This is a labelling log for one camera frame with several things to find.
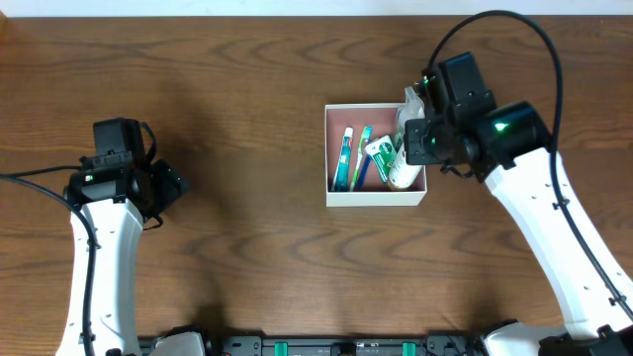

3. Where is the clear foam pump bottle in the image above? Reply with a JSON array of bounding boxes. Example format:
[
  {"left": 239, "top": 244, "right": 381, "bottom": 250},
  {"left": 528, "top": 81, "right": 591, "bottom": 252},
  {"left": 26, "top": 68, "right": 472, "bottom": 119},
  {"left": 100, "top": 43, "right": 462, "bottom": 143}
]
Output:
[{"left": 392, "top": 86, "right": 425, "bottom": 150}]

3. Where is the white bamboo print lotion tube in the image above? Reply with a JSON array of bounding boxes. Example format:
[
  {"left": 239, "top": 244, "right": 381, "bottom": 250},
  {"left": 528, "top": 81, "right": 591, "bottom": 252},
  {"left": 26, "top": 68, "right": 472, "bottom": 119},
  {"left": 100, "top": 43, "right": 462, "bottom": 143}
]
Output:
[{"left": 388, "top": 146, "right": 424, "bottom": 191}]

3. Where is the green white soap bar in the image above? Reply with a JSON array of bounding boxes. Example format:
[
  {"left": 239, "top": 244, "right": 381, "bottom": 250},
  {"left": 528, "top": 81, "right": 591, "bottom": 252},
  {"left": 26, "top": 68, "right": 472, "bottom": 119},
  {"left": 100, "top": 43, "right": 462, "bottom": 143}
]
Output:
[{"left": 364, "top": 135, "right": 397, "bottom": 184}]

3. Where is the green white toothbrush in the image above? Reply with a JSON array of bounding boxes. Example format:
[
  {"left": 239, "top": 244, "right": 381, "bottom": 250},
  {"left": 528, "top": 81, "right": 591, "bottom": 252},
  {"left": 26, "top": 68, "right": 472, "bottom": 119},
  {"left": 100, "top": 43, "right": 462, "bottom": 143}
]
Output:
[{"left": 349, "top": 126, "right": 373, "bottom": 192}]

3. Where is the green toothpaste tube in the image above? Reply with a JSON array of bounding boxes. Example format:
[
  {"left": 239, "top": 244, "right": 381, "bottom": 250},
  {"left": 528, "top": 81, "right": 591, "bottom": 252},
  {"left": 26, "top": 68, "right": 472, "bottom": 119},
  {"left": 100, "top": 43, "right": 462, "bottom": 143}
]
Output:
[{"left": 331, "top": 127, "right": 354, "bottom": 192}]

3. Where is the blue disposable razor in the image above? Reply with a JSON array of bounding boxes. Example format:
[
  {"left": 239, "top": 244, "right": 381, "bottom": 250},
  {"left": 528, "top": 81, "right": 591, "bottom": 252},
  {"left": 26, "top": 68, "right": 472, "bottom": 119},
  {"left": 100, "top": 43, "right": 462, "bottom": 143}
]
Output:
[{"left": 355, "top": 155, "right": 371, "bottom": 190}]

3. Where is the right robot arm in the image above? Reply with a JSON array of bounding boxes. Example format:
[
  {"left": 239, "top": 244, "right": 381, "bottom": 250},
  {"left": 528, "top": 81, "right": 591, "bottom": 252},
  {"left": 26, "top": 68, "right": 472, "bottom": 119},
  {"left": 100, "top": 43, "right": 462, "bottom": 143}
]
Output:
[{"left": 402, "top": 73, "right": 632, "bottom": 355}]

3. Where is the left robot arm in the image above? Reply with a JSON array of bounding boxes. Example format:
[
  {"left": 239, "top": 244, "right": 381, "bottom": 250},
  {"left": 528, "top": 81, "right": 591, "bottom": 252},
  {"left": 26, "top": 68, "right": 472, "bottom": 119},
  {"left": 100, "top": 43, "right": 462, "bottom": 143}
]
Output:
[{"left": 56, "top": 149, "right": 187, "bottom": 355}]

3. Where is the white box pink interior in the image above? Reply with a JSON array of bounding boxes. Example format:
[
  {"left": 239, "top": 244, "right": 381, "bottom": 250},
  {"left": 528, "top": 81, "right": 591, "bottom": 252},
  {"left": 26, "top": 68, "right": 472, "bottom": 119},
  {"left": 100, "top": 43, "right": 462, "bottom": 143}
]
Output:
[{"left": 324, "top": 103, "right": 427, "bottom": 207}]

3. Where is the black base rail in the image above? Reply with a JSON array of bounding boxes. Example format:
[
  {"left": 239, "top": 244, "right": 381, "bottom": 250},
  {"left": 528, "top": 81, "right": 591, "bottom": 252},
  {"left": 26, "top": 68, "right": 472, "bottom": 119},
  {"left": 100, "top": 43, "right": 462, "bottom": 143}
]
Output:
[{"left": 137, "top": 331, "right": 491, "bottom": 356}]

